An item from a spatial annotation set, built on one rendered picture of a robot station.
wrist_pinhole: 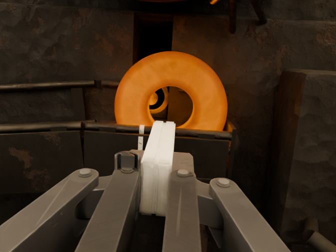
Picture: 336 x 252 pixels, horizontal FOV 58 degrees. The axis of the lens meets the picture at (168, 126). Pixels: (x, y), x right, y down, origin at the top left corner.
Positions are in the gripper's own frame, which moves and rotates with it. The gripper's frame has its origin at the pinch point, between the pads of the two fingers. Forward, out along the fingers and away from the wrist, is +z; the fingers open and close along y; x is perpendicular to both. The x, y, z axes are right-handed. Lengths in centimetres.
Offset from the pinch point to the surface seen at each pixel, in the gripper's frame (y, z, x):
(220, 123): 6.6, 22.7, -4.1
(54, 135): -15.1, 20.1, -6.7
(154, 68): -2.6, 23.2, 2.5
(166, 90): -1.4, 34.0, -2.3
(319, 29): 21.0, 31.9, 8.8
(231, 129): 8.1, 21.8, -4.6
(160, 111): -2.1, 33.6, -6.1
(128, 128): -5.5, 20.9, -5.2
